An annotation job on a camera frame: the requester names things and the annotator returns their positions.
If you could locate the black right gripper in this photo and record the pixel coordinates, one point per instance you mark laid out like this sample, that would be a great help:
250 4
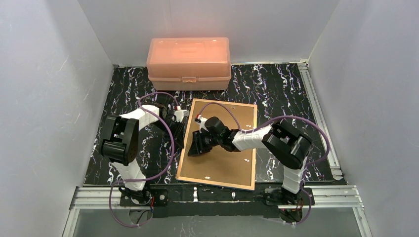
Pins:
201 143

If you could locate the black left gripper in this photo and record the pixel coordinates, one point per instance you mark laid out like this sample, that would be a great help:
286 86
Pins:
178 130

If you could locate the brown cardboard backing board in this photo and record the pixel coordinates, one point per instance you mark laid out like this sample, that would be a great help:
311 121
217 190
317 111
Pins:
219 167

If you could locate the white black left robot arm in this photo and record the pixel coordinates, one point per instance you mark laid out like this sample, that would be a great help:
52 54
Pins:
120 139

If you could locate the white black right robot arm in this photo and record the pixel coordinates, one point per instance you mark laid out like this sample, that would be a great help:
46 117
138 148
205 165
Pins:
289 145

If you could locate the translucent pink plastic storage box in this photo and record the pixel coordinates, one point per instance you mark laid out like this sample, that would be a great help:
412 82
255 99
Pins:
189 64

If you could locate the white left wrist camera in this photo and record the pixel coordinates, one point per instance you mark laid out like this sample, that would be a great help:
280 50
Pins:
181 114

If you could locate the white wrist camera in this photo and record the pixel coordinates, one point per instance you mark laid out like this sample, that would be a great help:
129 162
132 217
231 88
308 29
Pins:
181 114
201 122

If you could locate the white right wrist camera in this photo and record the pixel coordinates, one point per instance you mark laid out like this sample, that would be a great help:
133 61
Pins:
201 122

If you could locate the aluminium right side rail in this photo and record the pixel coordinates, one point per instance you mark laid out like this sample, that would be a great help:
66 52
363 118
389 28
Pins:
332 159

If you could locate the aluminium front mounting rail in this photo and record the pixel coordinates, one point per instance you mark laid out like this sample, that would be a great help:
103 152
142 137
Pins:
94 197

